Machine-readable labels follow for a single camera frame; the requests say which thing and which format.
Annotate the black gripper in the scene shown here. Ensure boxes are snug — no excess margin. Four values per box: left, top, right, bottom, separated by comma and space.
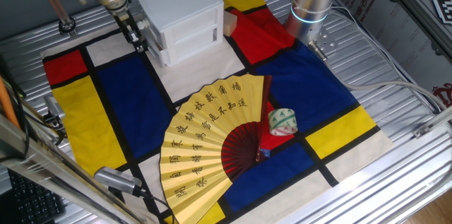
114, 8, 149, 54

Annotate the colour block tablecloth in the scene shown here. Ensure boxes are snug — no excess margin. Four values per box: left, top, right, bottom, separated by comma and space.
40, 0, 395, 224

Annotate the tan wooden block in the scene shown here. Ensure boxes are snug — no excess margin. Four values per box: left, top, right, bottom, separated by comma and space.
222, 10, 238, 37

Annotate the yellow paper folding fan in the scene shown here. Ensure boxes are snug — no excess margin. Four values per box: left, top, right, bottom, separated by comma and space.
159, 74, 273, 224

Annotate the orange rod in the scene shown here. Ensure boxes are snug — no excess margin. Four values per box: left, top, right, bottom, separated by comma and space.
0, 75, 20, 129

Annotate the green printed tape roll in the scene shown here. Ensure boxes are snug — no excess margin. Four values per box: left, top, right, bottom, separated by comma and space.
268, 107, 299, 137

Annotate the black keyboard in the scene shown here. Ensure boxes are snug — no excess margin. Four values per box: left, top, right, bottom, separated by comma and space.
6, 169, 66, 224

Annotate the printed dark panel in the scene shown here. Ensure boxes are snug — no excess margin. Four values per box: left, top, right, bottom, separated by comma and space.
333, 0, 452, 108

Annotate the black white fiducial marker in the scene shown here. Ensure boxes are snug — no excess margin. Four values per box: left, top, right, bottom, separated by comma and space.
432, 0, 452, 25

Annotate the grey mounted camera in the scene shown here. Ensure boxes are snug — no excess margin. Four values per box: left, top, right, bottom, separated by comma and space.
42, 94, 67, 123

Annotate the black camera cable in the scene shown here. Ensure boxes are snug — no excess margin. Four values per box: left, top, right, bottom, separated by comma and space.
139, 189, 177, 224

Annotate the aluminium frame bar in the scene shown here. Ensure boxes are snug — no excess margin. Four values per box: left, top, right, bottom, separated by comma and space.
0, 114, 153, 224

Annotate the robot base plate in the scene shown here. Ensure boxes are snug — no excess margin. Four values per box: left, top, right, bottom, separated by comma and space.
306, 22, 340, 63

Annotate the grey hose cable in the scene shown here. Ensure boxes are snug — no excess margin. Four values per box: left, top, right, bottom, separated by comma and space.
307, 40, 452, 112

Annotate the metal bracket with rail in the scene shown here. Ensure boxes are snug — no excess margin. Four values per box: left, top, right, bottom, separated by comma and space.
412, 105, 452, 139

